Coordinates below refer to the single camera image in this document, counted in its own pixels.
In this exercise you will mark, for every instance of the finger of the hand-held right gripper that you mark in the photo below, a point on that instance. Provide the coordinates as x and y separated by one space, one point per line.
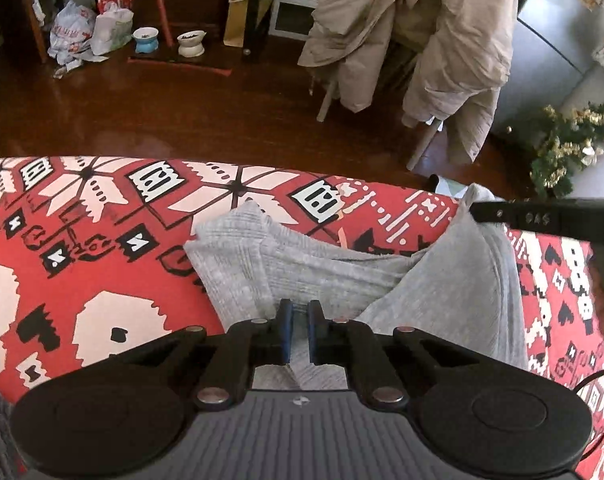
486 212

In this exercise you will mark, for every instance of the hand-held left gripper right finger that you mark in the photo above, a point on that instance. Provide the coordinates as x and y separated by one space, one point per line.
312 335

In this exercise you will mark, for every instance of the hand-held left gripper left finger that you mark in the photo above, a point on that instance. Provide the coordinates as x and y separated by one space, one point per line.
288 335

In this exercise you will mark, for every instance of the grey polo shirt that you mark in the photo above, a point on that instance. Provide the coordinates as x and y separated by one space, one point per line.
332 270

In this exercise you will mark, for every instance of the christmas tree with gold tinsel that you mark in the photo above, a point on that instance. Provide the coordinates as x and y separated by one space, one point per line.
561 150

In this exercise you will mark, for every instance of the wooden chair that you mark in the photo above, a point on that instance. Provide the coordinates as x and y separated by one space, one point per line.
422 145

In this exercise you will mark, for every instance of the silver refrigerator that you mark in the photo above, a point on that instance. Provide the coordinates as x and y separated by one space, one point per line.
541 60

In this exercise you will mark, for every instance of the beige padded coat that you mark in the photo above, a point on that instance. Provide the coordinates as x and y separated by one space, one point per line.
456 35

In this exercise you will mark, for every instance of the red patterned blanket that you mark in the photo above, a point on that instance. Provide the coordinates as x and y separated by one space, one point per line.
82 260

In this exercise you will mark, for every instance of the brown pet mat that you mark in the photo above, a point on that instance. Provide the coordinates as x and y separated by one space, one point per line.
207 66

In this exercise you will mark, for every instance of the white pet bowl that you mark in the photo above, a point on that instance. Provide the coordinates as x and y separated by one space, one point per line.
192 46

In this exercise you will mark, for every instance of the black metal desk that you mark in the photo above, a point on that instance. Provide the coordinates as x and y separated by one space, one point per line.
254 10

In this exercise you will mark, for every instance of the yellow paper bag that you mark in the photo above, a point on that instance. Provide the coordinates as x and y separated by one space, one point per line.
242 20

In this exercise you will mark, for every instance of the blue pet bowl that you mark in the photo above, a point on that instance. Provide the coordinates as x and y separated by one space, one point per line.
146 42

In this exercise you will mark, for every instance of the red broom stick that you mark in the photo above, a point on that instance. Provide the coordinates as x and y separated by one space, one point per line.
162 10

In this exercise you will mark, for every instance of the plain white plastic bag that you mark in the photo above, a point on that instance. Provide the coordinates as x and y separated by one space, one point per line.
112 30

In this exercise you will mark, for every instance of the white red printed plastic bag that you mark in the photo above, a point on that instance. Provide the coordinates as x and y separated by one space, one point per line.
72 30

